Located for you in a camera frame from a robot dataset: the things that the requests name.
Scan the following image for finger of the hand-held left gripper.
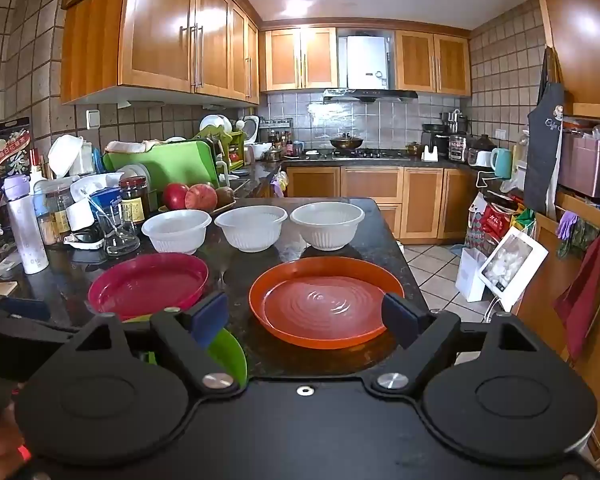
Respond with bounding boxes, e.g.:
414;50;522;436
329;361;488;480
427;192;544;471
0;297;52;322

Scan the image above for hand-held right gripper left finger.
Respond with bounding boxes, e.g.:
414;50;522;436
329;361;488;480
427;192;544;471
74;292;238;394

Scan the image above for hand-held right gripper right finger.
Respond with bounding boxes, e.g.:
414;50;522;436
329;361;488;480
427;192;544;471
370;292;543;393

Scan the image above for green plastic plate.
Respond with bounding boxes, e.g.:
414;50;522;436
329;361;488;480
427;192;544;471
124;313;248;387

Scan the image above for red plastic plate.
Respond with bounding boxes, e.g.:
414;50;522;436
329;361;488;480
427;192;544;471
87;252;210;321

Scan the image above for orange plastic plate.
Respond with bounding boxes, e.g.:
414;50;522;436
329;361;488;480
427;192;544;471
249;258;405;350

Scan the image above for white ribbed plastic bowl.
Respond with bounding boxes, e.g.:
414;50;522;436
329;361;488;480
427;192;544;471
290;202;365;252
141;210;212;255
214;206;288;253

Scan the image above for person's left hand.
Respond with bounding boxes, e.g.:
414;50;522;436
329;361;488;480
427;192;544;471
0;404;32;462

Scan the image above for white bottle purple lid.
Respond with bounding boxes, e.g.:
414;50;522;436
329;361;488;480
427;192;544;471
2;175;50;275

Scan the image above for white paper bag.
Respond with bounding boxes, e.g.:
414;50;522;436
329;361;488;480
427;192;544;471
455;247;487;304

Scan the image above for clear spice jar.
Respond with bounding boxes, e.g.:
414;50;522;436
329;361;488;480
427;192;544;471
34;180;74;247

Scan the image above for yellow fruit tray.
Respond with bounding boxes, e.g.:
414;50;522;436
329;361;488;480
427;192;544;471
157;199;237;217

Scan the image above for pale red apple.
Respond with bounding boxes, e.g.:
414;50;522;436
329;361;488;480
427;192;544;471
185;184;219;213

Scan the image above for clear glass cup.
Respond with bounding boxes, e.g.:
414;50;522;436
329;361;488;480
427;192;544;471
100;205;142;257

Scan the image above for white box with window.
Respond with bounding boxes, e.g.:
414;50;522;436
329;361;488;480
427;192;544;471
478;226;550;313

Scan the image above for dark red apple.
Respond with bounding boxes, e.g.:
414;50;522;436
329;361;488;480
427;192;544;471
162;183;190;211

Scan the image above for wooden base cabinets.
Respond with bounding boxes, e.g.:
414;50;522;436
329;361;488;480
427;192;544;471
286;166;477;241

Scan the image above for blue tissue pack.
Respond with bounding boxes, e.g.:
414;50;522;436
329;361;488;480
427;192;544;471
89;187;124;231

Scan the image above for red gift bag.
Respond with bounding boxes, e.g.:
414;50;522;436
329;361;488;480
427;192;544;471
467;200;517;257

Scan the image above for dark sauce jar red lid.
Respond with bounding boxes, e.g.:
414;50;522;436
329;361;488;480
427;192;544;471
119;176;150;234

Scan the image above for upturned white bowl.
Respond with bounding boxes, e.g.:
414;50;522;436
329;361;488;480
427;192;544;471
48;135;85;179

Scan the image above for black tea pouch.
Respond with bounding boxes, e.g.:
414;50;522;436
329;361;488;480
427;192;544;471
0;117;34;184

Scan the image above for stack of grey dishes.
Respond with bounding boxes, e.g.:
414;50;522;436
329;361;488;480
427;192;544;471
116;164;152;192

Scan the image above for gas stove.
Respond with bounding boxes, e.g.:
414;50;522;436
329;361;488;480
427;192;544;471
305;149;411;162

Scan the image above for green dish rack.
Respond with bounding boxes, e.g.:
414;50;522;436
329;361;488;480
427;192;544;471
195;127;246;171

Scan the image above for red hanging towel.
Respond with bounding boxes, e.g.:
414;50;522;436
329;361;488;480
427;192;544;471
553;235;600;362

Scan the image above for black wok with lid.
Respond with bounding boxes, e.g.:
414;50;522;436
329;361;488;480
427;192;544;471
330;133;365;151

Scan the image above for teal mug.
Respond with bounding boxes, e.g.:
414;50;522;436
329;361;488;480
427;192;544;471
490;148;514;180

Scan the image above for white cloth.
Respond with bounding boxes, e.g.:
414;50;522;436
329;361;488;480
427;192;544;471
105;140;156;155

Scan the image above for white rice cooker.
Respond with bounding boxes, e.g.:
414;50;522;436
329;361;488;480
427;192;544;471
240;116;260;147

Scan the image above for purple rubber glove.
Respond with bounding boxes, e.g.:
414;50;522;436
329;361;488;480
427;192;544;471
556;211;580;240

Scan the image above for dark grey apron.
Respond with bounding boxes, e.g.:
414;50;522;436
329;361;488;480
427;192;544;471
524;47;566;217

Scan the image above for black range hood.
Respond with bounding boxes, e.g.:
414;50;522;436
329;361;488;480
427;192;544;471
322;89;419;104

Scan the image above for pink storage box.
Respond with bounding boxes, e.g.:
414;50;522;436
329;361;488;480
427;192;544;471
560;130;600;199

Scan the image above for white water heater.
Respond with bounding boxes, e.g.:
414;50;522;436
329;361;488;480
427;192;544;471
347;35;389;90

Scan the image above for wooden wall cabinet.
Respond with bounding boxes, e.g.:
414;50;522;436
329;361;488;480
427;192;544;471
61;0;260;107
534;0;600;121
395;30;472;97
265;27;339;92

